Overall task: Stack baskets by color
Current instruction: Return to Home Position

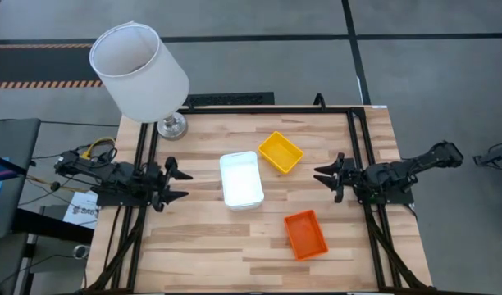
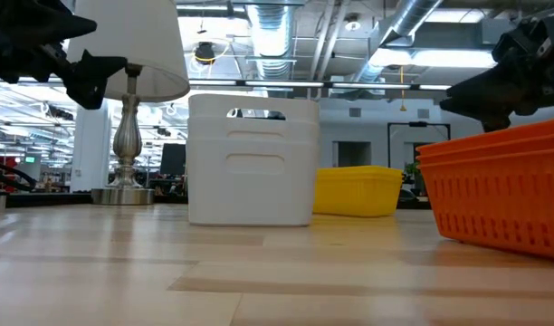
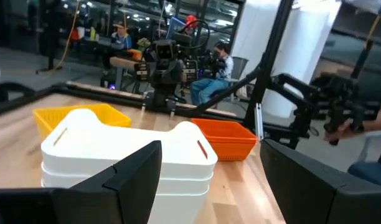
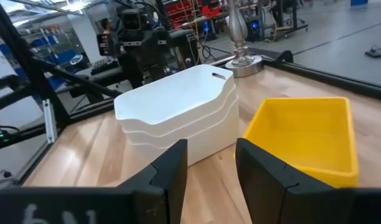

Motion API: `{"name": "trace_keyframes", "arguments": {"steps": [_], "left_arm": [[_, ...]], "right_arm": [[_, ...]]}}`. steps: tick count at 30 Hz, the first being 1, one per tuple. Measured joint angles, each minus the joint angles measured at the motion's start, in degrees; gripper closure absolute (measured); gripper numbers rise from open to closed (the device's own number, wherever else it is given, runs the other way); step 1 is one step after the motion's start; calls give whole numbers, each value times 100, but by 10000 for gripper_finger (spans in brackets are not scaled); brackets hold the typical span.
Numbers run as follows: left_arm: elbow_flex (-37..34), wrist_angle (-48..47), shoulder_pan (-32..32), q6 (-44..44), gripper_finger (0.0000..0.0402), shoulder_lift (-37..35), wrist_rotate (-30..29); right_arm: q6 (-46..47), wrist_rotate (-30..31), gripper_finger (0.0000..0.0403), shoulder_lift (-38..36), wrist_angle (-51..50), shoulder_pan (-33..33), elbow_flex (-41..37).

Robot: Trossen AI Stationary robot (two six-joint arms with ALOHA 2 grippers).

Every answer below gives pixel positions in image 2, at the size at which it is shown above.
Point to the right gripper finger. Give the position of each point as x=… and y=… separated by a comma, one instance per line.
x=480, y=93
x=495, y=122

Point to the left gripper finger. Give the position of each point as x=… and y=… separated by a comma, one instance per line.
x=69, y=25
x=93, y=77

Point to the orange slotted plastic basket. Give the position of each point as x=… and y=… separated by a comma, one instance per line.
x=508, y=136
x=508, y=148
x=499, y=204

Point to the table lamp with white shade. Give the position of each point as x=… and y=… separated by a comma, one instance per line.
x=136, y=36

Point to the white room pillar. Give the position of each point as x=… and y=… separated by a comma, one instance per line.
x=90, y=149

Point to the green potted plant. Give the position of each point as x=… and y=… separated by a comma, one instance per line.
x=413, y=174

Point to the green exit sign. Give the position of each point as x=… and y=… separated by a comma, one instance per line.
x=30, y=159

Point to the black monitor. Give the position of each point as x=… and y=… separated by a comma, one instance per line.
x=173, y=158

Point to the long ceiling light strip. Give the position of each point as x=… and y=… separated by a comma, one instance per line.
x=349, y=85

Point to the small silver cylinder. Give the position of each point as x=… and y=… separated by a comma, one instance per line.
x=0, y=201

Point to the tall black metal frame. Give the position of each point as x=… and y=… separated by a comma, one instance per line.
x=389, y=136

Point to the slanted silver ceiling duct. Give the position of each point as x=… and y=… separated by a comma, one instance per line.
x=408, y=18

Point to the black ceiling camera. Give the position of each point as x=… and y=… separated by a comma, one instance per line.
x=205, y=52

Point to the black ledge rail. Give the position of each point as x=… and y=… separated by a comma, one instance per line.
x=46, y=199

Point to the ribbed silver ceiling duct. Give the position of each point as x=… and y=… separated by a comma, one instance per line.
x=270, y=36

